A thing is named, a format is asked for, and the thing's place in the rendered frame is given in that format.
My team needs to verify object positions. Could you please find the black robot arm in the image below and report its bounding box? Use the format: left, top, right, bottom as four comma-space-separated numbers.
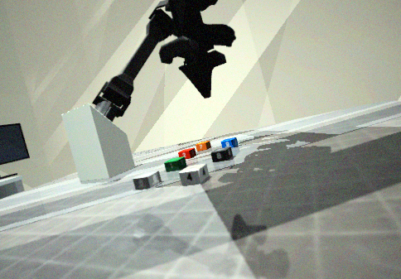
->
93, 0, 236, 122

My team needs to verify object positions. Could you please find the orange block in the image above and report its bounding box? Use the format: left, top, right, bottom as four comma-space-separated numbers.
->
196, 141, 211, 151

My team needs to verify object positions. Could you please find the blue block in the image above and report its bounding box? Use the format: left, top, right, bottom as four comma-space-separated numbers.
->
221, 137, 238, 148

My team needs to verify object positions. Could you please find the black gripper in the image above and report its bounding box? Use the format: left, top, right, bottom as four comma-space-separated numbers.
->
158, 16, 226, 99

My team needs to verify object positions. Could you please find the red block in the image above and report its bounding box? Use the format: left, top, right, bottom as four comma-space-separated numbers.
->
178, 148, 196, 159

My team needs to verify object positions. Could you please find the green block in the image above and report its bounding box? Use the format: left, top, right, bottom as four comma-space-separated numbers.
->
164, 156, 186, 171

